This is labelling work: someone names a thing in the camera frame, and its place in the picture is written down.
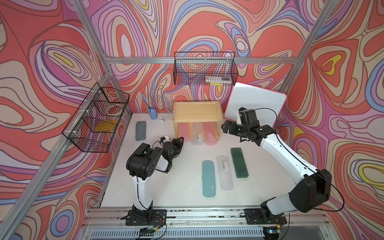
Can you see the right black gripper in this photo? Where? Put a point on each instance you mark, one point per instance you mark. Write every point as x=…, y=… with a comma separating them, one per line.
x=232, y=125

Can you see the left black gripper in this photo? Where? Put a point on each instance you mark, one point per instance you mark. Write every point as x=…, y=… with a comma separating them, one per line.
x=174, y=142

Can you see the pink pencil case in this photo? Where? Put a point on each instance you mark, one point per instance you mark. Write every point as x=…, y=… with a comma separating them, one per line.
x=209, y=134
x=184, y=131

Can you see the dark green pencil case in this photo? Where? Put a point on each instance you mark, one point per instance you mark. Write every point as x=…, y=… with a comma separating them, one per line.
x=239, y=163

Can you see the teal pencil case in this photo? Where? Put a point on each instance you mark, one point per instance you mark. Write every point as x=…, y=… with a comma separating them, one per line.
x=208, y=179

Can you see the clear frosted pencil case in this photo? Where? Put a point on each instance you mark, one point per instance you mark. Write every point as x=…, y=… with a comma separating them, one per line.
x=224, y=173

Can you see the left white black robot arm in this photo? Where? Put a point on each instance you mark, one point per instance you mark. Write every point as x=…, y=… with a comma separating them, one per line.
x=143, y=162

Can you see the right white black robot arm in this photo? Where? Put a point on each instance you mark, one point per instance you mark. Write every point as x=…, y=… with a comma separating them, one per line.
x=313, y=186

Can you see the wooden two-tier shelf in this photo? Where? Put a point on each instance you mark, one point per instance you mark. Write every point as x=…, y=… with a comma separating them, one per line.
x=198, y=112

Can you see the small white clip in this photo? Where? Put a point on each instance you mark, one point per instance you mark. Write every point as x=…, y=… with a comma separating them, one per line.
x=162, y=119

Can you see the blue pen cup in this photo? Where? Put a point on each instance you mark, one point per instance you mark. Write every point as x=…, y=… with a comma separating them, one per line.
x=153, y=113

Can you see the grey felt eraser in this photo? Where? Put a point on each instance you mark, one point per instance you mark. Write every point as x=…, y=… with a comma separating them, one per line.
x=140, y=131

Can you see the pink framed whiteboard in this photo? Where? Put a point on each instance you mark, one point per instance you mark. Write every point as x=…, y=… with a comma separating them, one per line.
x=267, y=104

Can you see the box in back basket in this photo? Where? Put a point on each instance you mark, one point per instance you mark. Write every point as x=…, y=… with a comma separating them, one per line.
x=215, y=80

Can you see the blue pen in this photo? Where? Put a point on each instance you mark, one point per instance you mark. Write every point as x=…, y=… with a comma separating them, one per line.
x=145, y=100

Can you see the yellow item in basket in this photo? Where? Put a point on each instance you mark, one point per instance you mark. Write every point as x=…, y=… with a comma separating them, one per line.
x=105, y=126

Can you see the green circuit board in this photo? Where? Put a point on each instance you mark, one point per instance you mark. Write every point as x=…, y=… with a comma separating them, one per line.
x=147, y=231

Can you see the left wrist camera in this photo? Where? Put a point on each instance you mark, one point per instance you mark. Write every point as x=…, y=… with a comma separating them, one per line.
x=164, y=139

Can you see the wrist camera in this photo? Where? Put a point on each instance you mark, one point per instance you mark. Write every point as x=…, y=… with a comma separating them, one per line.
x=164, y=139
x=248, y=117

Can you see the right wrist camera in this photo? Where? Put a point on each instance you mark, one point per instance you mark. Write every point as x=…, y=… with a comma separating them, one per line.
x=248, y=117

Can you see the back black wire basket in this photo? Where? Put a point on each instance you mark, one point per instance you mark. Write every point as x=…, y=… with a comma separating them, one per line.
x=193, y=72

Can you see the black wire basket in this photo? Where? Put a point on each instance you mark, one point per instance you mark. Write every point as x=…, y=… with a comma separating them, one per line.
x=109, y=103
x=193, y=72

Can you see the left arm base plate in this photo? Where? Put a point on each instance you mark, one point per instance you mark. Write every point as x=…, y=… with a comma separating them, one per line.
x=138, y=217

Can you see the left black wire basket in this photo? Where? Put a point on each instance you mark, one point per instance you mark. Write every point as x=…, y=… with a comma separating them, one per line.
x=109, y=103

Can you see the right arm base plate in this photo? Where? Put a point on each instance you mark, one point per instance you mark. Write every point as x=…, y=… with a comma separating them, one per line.
x=263, y=217

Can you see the aluminium frame back bar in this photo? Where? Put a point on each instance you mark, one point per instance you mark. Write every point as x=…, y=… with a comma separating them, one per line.
x=170, y=60

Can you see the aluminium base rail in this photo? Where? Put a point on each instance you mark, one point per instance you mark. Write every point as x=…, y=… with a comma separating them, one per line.
x=206, y=223

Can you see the aluminium frame right post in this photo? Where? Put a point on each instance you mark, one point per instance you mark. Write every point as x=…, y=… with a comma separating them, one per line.
x=308, y=42

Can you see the aluminium frame post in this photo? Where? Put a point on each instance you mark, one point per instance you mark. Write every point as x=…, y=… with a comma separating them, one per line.
x=91, y=33
x=308, y=42

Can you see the aluminium frame left post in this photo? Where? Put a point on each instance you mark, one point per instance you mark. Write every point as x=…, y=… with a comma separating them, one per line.
x=91, y=33

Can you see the aluminium frame left rail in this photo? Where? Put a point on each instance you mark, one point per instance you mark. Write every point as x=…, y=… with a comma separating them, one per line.
x=23, y=204

